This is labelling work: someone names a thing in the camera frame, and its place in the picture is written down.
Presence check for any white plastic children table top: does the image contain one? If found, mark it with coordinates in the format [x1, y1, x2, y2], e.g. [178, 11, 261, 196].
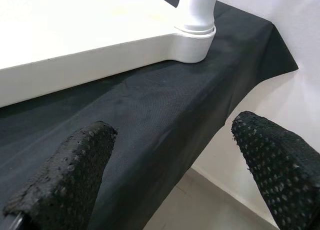
[0, 0, 217, 108]

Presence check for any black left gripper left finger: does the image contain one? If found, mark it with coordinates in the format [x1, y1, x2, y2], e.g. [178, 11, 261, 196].
[2, 120, 118, 230]

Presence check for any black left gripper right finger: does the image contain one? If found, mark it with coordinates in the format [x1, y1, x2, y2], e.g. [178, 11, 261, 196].
[231, 111, 320, 230]

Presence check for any white plastic table leg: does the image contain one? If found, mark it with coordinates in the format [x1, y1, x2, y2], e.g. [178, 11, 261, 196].
[173, 0, 218, 39]

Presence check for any black table cloth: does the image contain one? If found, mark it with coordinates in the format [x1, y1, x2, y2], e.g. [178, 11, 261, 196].
[0, 0, 300, 230]

